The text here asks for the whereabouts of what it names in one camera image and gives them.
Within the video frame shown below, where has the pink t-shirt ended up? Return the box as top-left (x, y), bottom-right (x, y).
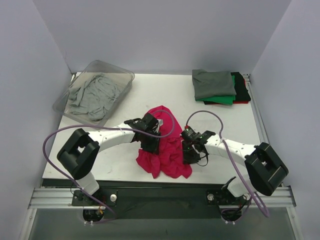
top-left (136, 105), bottom-right (192, 179)

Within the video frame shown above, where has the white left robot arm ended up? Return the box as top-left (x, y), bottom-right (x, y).
top-left (57, 113), bottom-right (163, 206)

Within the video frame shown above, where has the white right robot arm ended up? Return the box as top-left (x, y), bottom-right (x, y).
top-left (181, 126), bottom-right (289, 204)

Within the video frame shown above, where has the folded green t-shirt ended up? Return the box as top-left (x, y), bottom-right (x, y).
top-left (192, 71), bottom-right (237, 105)

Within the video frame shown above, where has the crumpled light grey t-shirt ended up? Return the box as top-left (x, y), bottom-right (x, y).
top-left (68, 72), bottom-right (124, 121)

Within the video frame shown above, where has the folded dark grey t-shirt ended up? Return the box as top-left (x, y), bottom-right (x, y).
top-left (192, 69), bottom-right (237, 101)

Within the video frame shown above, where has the clear plastic bin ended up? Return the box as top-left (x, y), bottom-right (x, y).
top-left (53, 60), bottom-right (135, 126)

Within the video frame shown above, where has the folded black t-shirt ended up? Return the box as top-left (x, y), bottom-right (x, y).
top-left (203, 72), bottom-right (251, 106)

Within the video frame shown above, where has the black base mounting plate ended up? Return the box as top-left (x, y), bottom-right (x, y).
top-left (71, 185), bottom-right (250, 222)

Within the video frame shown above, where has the aluminium front frame rail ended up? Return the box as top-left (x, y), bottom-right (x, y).
top-left (27, 186), bottom-right (297, 210)

